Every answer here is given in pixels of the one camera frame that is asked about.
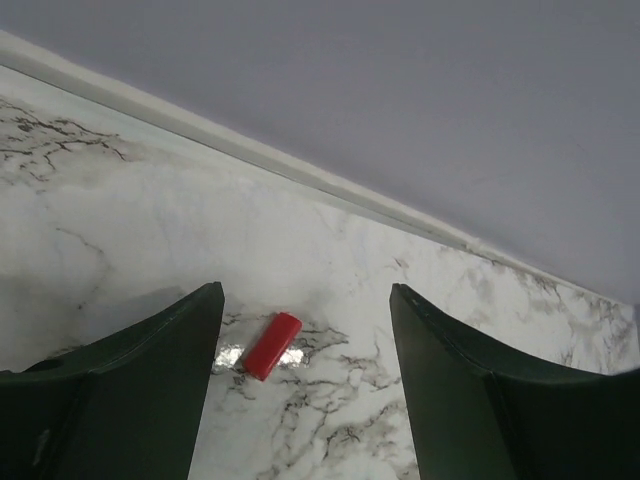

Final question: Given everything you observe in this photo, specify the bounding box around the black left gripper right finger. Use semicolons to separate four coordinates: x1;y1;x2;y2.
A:
390;284;639;479

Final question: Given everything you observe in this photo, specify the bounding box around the red marker cap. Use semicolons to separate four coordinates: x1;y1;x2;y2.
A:
242;312;302;381

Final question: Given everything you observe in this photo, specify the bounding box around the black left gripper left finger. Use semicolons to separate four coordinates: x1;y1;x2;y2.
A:
1;282;224;479

